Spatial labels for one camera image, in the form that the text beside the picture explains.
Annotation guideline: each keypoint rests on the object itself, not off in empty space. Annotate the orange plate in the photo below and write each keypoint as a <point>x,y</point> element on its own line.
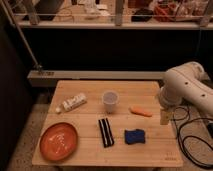
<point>58,142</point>

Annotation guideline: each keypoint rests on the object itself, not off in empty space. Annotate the grey metal pole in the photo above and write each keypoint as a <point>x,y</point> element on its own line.
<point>37,66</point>

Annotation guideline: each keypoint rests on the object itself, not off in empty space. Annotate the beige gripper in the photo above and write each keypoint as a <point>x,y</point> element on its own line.
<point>165,116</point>

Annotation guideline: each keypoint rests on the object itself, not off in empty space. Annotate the white plastic bottle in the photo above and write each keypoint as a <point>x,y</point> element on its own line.
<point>71,103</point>

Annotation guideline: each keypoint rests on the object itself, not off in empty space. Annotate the black striped eraser block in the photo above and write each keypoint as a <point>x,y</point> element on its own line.
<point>106,133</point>

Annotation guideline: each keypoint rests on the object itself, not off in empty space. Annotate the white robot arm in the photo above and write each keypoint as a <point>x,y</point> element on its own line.
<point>184,82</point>

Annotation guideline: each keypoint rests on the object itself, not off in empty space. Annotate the orange carrot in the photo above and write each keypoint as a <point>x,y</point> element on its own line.
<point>139,111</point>

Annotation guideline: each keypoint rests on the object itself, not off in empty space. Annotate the translucent plastic cup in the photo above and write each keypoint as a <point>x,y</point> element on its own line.
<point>110,100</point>

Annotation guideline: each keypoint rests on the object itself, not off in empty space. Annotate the blue sponge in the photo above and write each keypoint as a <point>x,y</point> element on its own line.
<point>134,136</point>

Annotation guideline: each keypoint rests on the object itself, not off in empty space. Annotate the metal window rail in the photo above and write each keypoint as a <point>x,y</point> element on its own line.
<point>49,78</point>

